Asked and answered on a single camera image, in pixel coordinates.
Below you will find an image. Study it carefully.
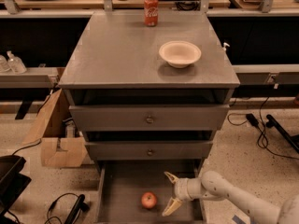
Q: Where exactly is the black metal stand leg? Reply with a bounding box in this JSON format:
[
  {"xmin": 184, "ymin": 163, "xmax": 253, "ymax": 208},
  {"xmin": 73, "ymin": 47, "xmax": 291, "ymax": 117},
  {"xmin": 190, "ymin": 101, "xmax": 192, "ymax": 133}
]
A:
[{"xmin": 266, "ymin": 114, "xmax": 299, "ymax": 153}]

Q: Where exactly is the clear sanitizer bottle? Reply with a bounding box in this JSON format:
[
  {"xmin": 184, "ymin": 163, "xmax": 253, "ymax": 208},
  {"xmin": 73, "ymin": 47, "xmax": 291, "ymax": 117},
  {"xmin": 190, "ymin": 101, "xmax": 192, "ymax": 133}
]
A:
[{"xmin": 7, "ymin": 50, "xmax": 26, "ymax": 74}]

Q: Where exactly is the white bowl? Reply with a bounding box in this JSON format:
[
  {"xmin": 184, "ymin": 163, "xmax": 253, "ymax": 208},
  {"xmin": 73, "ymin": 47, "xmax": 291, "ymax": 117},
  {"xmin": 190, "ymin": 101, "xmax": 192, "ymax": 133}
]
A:
[{"xmin": 159, "ymin": 41, "xmax": 202, "ymax": 68}]

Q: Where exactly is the red cola can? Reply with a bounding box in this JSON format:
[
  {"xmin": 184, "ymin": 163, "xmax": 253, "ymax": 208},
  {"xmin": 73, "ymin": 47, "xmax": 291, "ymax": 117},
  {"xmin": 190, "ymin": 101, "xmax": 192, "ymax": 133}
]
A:
[{"xmin": 144, "ymin": 0, "xmax": 158, "ymax": 26}]

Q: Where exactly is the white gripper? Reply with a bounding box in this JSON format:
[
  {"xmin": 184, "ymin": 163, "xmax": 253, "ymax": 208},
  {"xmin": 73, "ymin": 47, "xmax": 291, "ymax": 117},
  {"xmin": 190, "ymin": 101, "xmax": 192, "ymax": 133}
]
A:
[{"xmin": 162, "ymin": 172, "xmax": 204, "ymax": 217}]

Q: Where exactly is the grey drawer cabinet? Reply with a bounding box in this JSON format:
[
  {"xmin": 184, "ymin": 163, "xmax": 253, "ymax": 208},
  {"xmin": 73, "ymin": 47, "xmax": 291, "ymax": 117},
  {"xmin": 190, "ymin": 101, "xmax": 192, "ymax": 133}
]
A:
[{"xmin": 58, "ymin": 9, "xmax": 241, "ymax": 224}]

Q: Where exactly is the black floor cable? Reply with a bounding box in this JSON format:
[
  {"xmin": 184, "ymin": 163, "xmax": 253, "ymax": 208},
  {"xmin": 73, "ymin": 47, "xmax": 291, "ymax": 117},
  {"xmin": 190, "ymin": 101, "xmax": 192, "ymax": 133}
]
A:
[{"xmin": 226, "ymin": 95, "xmax": 299, "ymax": 161}]

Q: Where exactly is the black chair base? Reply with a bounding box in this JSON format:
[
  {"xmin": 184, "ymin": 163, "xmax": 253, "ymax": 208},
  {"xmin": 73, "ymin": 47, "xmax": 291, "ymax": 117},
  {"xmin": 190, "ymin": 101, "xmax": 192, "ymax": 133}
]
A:
[{"xmin": 0, "ymin": 155, "xmax": 31, "ymax": 224}]

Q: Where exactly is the brown cardboard box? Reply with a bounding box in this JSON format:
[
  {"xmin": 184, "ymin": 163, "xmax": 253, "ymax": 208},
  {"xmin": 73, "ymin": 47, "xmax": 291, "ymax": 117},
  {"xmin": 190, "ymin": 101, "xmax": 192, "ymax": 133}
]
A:
[{"xmin": 22, "ymin": 89, "xmax": 87, "ymax": 168}]

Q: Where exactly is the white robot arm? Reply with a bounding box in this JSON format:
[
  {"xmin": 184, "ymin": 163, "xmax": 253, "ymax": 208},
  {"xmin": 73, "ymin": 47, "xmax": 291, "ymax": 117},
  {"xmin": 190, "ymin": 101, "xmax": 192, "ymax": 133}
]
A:
[{"xmin": 163, "ymin": 171, "xmax": 299, "ymax": 224}]

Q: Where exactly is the red apple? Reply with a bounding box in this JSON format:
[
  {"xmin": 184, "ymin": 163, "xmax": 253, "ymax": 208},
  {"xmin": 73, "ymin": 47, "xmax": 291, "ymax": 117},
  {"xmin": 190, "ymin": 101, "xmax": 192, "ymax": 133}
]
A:
[{"xmin": 141, "ymin": 192, "xmax": 157, "ymax": 209}]

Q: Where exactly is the grey top drawer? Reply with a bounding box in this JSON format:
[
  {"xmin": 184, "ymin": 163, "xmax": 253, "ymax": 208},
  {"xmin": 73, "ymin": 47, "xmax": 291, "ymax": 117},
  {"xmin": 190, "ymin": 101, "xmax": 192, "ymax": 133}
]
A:
[{"xmin": 69, "ymin": 105, "xmax": 229, "ymax": 132}]

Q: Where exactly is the grey open bottom drawer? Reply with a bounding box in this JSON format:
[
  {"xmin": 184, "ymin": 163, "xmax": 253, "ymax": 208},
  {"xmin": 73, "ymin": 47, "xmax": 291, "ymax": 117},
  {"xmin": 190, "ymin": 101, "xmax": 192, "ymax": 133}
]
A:
[{"xmin": 95, "ymin": 160, "xmax": 204, "ymax": 224}]

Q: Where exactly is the small white pump bottle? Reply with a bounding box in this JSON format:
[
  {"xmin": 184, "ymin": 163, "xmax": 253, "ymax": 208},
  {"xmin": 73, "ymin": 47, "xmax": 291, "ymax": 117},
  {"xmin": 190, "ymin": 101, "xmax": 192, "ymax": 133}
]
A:
[{"xmin": 222, "ymin": 42, "xmax": 230, "ymax": 51}]

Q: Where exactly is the grey middle drawer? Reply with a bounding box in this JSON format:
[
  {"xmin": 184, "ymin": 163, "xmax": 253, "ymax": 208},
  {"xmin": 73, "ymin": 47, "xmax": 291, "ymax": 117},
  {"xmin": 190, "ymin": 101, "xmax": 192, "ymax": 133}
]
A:
[{"xmin": 86, "ymin": 141, "xmax": 213, "ymax": 161}]

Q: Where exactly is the clear plastic bottle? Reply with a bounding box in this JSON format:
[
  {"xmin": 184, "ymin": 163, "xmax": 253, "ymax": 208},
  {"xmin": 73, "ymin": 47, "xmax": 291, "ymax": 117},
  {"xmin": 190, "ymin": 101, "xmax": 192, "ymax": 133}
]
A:
[{"xmin": 0, "ymin": 55, "xmax": 10, "ymax": 73}]

